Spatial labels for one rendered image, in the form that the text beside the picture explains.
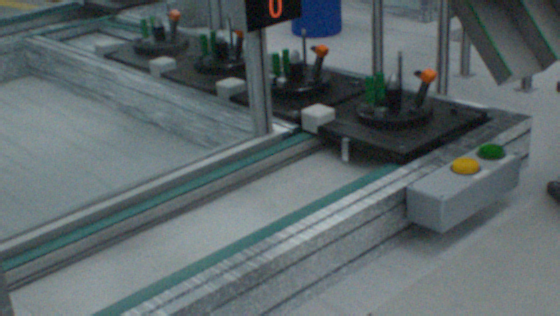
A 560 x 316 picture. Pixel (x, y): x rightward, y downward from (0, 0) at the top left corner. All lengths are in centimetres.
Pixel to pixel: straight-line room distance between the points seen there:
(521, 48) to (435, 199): 53
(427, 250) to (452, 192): 11
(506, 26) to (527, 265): 58
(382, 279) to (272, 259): 20
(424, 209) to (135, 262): 44
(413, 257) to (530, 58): 57
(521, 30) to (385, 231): 61
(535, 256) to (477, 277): 11
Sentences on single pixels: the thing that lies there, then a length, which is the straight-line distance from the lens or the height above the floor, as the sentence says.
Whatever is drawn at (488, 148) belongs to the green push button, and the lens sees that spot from 129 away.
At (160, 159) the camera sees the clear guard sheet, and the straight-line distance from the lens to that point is 127.
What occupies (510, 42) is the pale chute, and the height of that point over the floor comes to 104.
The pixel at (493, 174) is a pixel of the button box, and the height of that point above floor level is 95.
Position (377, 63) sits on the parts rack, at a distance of 168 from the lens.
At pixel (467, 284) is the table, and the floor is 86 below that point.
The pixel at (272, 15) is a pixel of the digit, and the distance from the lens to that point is 128.
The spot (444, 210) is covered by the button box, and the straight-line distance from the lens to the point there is 116.
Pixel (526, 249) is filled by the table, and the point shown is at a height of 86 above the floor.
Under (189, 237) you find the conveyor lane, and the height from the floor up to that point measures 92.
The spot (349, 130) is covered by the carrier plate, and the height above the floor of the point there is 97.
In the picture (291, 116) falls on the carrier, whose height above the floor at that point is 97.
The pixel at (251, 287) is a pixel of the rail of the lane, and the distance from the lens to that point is 101.
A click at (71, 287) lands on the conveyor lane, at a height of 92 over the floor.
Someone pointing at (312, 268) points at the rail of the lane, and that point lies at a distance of 108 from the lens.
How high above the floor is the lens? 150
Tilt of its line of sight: 25 degrees down
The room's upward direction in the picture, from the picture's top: 4 degrees counter-clockwise
